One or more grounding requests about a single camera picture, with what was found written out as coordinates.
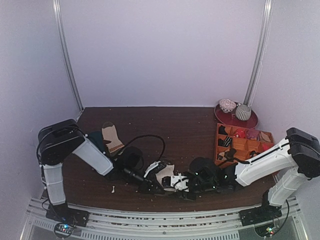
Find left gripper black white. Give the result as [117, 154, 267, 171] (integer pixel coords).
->
[123, 167, 164, 196]

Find cream white sock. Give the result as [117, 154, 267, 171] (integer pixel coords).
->
[155, 164, 179, 192]

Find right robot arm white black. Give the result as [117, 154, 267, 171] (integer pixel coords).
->
[161, 127, 320, 221]

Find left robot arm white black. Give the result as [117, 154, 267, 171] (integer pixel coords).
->
[36, 119, 165, 222]

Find argyle brown sock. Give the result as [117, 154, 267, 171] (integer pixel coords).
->
[217, 148, 237, 161]

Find striped black white sock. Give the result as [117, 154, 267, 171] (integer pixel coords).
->
[217, 136, 233, 148]

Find orange wooden compartment box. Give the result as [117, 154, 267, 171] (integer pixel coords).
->
[213, 123, 275, 169]

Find beige brown striped sock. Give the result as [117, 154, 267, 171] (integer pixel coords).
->
[101, 121, 125, 154]

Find dark teal monkey sock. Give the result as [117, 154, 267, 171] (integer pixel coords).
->
[87, 131, 107, 155]

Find black sock in box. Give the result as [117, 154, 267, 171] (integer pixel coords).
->
[218, 125, 229, 136]

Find red sock in box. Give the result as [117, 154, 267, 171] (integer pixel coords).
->
[233, 128, 247, 139]

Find pink sock in box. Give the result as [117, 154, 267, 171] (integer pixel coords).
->
[246, 129, 260, 141]

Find red round tray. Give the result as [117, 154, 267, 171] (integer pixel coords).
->
[214, 102, 259, 129]

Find white patterned bowl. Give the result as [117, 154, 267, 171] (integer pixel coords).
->
[219, 98, 237, 113]

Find grey striped cup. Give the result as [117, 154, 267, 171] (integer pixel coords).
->
[235, 103, 252, 121]

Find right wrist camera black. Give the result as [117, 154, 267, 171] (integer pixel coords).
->
[189, 157, 217, 189]

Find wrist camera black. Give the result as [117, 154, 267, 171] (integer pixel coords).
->
[189, 157, 217, 189]
[118, 146, 145, 170]

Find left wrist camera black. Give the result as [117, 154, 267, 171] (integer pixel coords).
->
[118, 146, 145, 170]

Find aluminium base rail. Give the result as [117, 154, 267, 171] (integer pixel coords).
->
[18, 197, 310, 240]

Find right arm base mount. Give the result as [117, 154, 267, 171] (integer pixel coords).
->
[239, 201, 282, 227]

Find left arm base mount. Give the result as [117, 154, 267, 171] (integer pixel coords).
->
[45, 205, 90, 227]

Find right aluminium frame post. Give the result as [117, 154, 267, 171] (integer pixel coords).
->
[243, 0, 273, 107]

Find aluminium frame post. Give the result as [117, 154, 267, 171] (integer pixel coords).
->
[243, 0, 273, 107]
[52, 0, 84, 113]

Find left aluminium frame post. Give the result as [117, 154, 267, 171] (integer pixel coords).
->
[52, 0, 84, 113]

